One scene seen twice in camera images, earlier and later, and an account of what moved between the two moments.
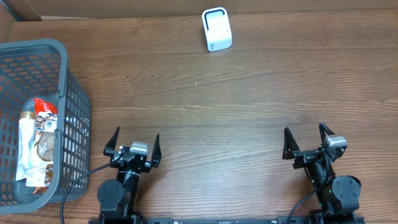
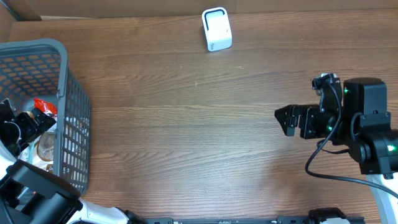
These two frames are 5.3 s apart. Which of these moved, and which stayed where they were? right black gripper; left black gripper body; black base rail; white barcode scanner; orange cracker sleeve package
Moved: right black gripper; left black gripper body
Stayed: black base rail; white barcode scanner; orange cracker sleeve package
